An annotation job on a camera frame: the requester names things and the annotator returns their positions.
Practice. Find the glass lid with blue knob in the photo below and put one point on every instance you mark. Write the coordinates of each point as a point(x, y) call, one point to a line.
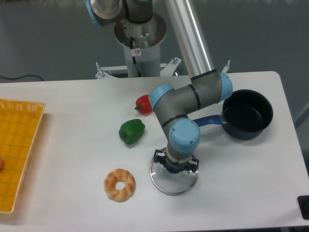
point(172, 182)

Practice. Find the glazed ring bread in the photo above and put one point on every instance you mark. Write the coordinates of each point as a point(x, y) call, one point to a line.
point(119, 185)

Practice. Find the yellow woven basket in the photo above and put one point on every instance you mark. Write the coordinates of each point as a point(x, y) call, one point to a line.
point(19, 123)

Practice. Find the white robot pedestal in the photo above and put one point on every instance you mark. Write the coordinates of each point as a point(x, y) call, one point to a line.
point(141, 44)

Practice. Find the dark blue saucepan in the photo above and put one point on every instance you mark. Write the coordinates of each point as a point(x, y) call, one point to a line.
point(245, 114)

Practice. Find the black device at table edge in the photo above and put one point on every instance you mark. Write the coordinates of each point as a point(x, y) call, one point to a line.
point(303, 202)

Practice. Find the green bell pepper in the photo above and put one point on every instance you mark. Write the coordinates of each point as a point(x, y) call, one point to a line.
point(131, 131)

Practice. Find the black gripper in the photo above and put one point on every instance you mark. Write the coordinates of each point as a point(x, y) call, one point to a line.
point(168, 161)

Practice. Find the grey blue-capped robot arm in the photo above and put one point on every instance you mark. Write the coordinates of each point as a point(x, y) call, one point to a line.
point(172, 106)

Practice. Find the red bell pepper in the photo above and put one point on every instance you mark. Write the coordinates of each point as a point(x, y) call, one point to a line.
point(143, 105)

